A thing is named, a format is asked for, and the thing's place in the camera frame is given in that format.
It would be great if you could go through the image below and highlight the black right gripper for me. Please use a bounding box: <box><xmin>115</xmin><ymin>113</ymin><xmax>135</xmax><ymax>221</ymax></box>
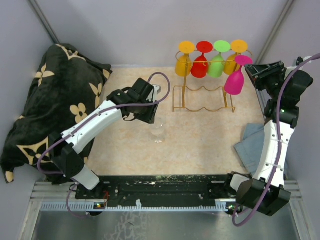
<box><xmin>244</xmin><ymin>60</ymin><xmax>286</xmax><ymax>100</ymax></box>

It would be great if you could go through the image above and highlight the pink plastic wine glass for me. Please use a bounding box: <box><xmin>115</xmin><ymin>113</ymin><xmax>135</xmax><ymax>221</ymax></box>
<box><xmin>224</xmin><ymin>55</ymin><xmax>253</xmax><ymax>96</ymax></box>

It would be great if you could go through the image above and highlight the orange plastic wine glass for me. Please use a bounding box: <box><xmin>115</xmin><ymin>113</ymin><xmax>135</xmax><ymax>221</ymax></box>
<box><xmin>223</xmin><ymin>39</ymin><xmax>249</xmax><ymax>76</ymax></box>
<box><xmin>175</xmin><ymin>41</ymin><xmax>195</xmax><ymax>77</ymax></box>

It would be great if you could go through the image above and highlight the green plastic wine glass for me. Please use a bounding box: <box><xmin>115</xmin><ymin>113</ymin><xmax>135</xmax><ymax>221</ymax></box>
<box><xmin>207</xmin><ymin>40</ymin><xmax>231</xmax><ymax>78</ymax></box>

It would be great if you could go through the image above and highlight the red plastic wine glass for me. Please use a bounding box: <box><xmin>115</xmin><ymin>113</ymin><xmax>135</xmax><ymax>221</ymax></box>
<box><xmin>191</xmin><ymin>41</ymin><xmax>214</xmax><ymax>79</ymax></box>

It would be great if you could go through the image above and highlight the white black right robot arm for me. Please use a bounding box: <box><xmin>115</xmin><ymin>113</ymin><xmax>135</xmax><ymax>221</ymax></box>
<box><xmin>223</xmin><ymin>61</ymin><xmax>314</xmax><ymax>216</ymax></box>

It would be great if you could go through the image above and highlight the clear wine glass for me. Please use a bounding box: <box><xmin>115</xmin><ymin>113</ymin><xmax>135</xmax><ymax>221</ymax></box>
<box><xmin>150</xmin><ymin>118</ymin><xmax>165</xmax><ymax>144</ymax></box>

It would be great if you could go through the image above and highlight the grey folded cloth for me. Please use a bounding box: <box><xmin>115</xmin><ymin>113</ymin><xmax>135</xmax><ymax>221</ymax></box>
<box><xmin>234</xmin><ymin>123</ymin><xmax>265</xmax><ymax>175</ymax></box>

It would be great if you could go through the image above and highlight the black floral blanket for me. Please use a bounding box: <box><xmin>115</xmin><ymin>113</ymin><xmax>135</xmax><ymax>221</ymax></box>
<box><xmin>0</xmin><ymin>43</ymin><xmax>112</xmax><ymax>184</ymax></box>

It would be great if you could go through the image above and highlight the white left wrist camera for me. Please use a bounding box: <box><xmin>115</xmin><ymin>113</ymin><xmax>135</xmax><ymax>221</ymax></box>
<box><xmin>151</xmin><ymin>84</ymin><xmax>162</xmax><ymax>98</ymax></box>

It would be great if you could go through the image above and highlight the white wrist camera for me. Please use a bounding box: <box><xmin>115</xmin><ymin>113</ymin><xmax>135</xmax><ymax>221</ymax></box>
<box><xmin>295</xmin><ymin>56</ymin><xmax>312</xmax><ymax>66</ymax></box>
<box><xmin>151</xmin><ymin>84</ymin><xmax>162</xmax><ymax>98</ymax></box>

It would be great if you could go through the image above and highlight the gold wire glass rack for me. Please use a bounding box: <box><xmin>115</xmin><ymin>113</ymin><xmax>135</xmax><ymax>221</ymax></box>
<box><xmin>172</xmin><ymin>46</ymin><xmax>253</xmax><ymax>112</ymax></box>

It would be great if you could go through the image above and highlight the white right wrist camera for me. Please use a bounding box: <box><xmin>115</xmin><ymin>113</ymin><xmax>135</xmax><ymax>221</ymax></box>
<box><xmin>295</xmin><ymin>56</ymin><xmax>312</xmax><ymax>66</ymax></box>

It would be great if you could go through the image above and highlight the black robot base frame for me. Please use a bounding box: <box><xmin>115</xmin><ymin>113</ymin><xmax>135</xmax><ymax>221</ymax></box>
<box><xmin>75</xmin><ymin>174</ymin><xmax>236</xmax><ymax>215</ymax></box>

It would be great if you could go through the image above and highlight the white slotted cable duct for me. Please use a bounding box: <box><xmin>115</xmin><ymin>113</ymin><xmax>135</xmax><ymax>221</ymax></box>
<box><xmin>40</xmin><ymin>199</ymin><xmax>236</xmax><ymax>212</ymax></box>

